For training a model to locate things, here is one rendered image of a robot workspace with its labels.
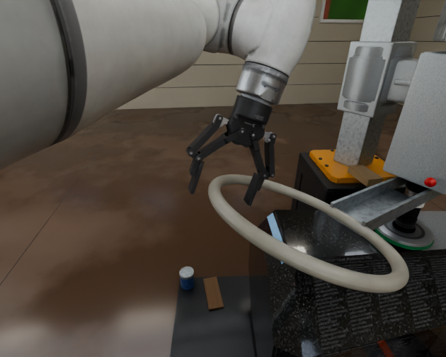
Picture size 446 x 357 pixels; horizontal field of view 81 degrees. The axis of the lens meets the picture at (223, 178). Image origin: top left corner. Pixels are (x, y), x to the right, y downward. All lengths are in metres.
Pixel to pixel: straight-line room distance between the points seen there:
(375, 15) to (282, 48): 1.43
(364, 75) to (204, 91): 5.44
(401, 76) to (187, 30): 1.68
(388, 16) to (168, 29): 1.74
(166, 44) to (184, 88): 6.73
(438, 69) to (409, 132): 0.21
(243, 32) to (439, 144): 0.77
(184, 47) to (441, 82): 0.95
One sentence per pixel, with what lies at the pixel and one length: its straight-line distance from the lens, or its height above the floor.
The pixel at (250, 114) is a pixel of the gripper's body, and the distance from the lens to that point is 0.50.
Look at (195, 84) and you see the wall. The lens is 6.90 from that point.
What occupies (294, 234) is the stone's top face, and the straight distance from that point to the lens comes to 1.21.
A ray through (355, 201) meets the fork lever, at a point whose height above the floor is 1.09.
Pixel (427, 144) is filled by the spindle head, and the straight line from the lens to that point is 1.10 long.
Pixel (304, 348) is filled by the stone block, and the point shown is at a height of 0.61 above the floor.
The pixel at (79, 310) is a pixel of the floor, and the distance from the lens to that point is 2.15.
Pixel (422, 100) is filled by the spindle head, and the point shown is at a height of 1.40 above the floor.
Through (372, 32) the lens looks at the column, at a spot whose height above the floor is 1.61.
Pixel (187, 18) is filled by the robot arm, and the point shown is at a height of 1.59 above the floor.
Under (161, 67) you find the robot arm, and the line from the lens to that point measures 0.18.
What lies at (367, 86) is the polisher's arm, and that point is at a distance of 1.83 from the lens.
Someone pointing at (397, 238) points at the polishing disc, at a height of 0.88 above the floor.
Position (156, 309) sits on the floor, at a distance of 1.98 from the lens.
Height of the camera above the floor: 1.58
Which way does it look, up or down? 28 degrees down
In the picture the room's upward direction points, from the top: straight up
